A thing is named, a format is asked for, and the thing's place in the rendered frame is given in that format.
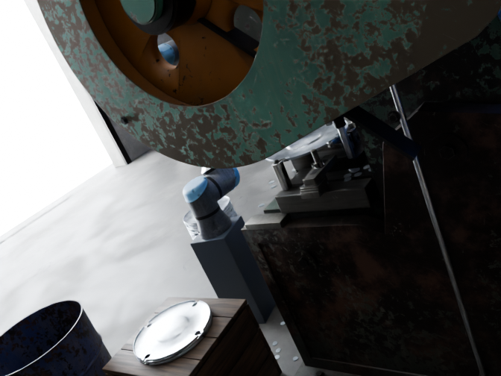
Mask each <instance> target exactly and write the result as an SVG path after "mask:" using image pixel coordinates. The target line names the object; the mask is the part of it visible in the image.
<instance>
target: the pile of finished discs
mask: <svg viewBox="0 0 501 376"><path fill-rule="evenodd" d="M148 322H149V323H148V325H147V326H145V327H143V328H142V329H141V330H140V332H139V333H138V334H137V336H136V338H135V340H134V343H133V352H134V354H135V355H136V358H137V360H138V361H139V362H141V363H143V364H145V365H148V364H149V365H150V366H155V365H160V364H164V363H167V362H170V361H172V360H175V359H177V358H178V357H181V356H182V355H184V354H185V353H187V352H188V351H190V350H191V349H192V348H194V347H195V346H196V345H197V344H198V343H199V342H200V341H201V340H202V339H203V338H204V337H203V335H204V336H205V335H206V334H207V332H208V330H209V328H210V326H211V324H212V313H211V311H210V308H209V306H208V305H207V304H206V303H205V302H203V301H199V302H196V301H195V300H190V301H183V302H180V303H178V304H174V305H172V306H170V307H168V308H166V309H164V310H163V311H161V312H160V313H158V314H156V315H155V316H154V317H153V318H152V319H151V320H149V321H148Z"/></svg>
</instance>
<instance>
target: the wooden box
mask: <svg viewBox="0 0 501 376"><path fill-rule="evenodd" d="M190 300H195V301H196V302H199V301H203V302H205V303H206V304H207V305H208V306H209V308H210V311H211V313H212V324H211V326H210V328H209V330H208V332H207V334H206V335H205V336H204V335H203V337H204V338H203V339H202V340H201V341H200V342H199V343H198V344H197V345H196V346H195V347H194V348H192V349H191V350H190V351H188V352H187V353H185V354H184V355H182V356H181V357H178V358H177V359H175V360H172V361H170V362H167V363H164V364H160V365H155V366H150V365H149V364H148V365H145V364H143V363H141V362H139V361H138V360H137V358H136V355H135V354H134V352H133V343H134V340H135V338H136V336H137V334H138V333H139V332H140V330H141V329H142V328H143V327H145V326H147V325H148V323H149V322H148V321H149V320H151V319H152V318H153V317H154V316H155V315H156V314H158V313H160V312H161V311H163V310H164V309H166V308H168V307H170V306H172V305H174V304H178V303H180V302H183V301H190ZM102 370H103V372H104V373H106V374H105V375H106V376H280V375H281V373H282V371H281V369H280V366H279V364H278V362H277V360H276V358H275V356H274V354H273V352H272V351H271V348H270V346H269V344H268V342H267V340H266V338H265V336H264V334H263V332H262V330H261V328H260V327H259V324H258V322H257V320H256V318H255V316H254V314H253V312H252V310H251V308H250V306H249V304H248V302H247V300H246V299H234V298H181V297H167V299H166V300H165V301H164V302H163V303H162V304H161V305H160V306H159V307H158V308H157V309H156V310H155V312H154V313H153V314H152V315H151V316H150V317H149V318H148V319H147V320H146V322H145V323H144V324H143V325H142V326H141V327H140V328H139V329H138V331H137V332H136V333H135V334H134V335H133V336H132V337H131V338H130V339H129V340H128V341H127V342H126V343H125V344H124V345H123V346H122V347H121V350H119V351H118V352H117V353H116V354H115V355H114V356H113V357H112V358H111V360H110V361H109V362H108V363H107V364H106V365H105V366H104V367H103V369H102Z"/></svg>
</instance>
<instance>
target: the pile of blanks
mask: <svg viewBox="0 0 501 376"><path fill-rule="evenodd" d="M223 211H224V212H225V213H226V214H227V216H229V217H230V218H231V217H235V216H237V213H236V211H235V210H234V207H233V205H232V202H231V201H230V203H229V204H228V206H227V207H226V208H225V209H224V210H223ZM184 224H185V226H186V227H187V230H188V231H189V233H190V235H191V237H192V239H194V238H195V237H196V236H197V235H198V229H197V223H196V224H186V223H185V222H184Z"/></svg>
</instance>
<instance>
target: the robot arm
mask: <svg viewBox="0 0 501 376"><path fill-rule="evenodd" d="M158 48H159V50H160V53H161V55H162V56H163V58H164V59H165V60H166V61H167V62H168V63H170V64H171V65H174V66H176V65H177V63H178V62H179V51H178V48H177V45H176V43H175V42H174V40H170V41H168V42H167V43H163V44H161V45H159V46H158ZM201 174H202V175H203V176H199V177H196V178H195V179H192V180H191V181H190V182H188V184H187V185H185V187H184V188H183V195H184V198H185V200H186V202H187V204H188V205H189V208H190V210H191V211H192V214H193V216H194V217H195V220H196V223H197V229H198V235H199V237H200V238H201V239H212V238H214V237H217V236H219V235H221V234H223V233H224V232H225V231H227V230H228V229H229V228H230V226H231V225H232V222H231V220H230V217H229V216H227V214H226V213H225V212H224V211H223V210H222V209H221V208H220V206H219V204H218V200H220V199H221V198H223V197H224V196H225V195H226V194H228V193H229V192H230V191H232V190H234V188H235V187H237V186H238V184H239V182H240V175H239V171H238V169H237V168H231V169H211V168H204V167H202V173H201Z"/></svg>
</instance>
